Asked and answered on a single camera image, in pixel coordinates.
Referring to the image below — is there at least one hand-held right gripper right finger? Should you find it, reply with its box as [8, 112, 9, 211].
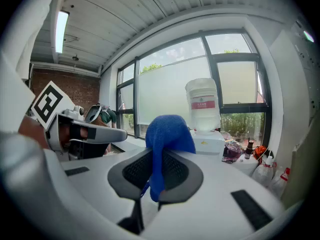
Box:
[141, 149, 286, 239]

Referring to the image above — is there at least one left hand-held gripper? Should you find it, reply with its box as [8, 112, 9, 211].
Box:
[31, 80, 128, 160]

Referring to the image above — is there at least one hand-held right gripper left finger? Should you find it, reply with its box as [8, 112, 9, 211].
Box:
[44, 147, 153, 236]

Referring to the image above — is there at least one white water dispenser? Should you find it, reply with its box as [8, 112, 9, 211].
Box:
[191, 130, 226, 156]

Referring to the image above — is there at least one blue cloth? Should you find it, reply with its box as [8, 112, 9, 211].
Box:
[140, 114, 197, 203]

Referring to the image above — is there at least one person's left forearm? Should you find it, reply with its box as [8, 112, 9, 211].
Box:
[18, 115, 51, 150]

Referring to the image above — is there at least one clear plastic jug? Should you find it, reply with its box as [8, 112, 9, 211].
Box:
[269, 167, 292, 197]

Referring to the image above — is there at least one plastic-wrapped water jug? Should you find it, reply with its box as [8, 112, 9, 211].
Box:
[184, 78, 222, 135]

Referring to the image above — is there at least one person's left hand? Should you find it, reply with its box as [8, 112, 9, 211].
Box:
[59, 124, 71, 146]

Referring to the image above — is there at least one colourful plastic bag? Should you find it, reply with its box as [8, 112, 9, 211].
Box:
[222, 138, 245, 164]

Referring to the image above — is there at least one black tumbler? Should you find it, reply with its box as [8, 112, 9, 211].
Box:
[244, 137, 255, 160]

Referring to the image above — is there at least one empty jug with white cap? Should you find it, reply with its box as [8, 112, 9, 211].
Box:
[251, 155, 277, 189]

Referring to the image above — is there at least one orange and black bag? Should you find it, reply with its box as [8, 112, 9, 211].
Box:
[252, 145, 267, 165]

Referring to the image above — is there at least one black framed window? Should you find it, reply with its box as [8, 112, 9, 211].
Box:
[116, 28, 273, 145]

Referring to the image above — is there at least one frosted white window blind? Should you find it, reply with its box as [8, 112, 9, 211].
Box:
[138, 56, 213, 125]

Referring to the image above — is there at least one beige board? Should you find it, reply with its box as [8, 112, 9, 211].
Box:
[282, 123, 320, 210]

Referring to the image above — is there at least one ceiling tube lamp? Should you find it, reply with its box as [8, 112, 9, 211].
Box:
[54, 10, 70, 54]

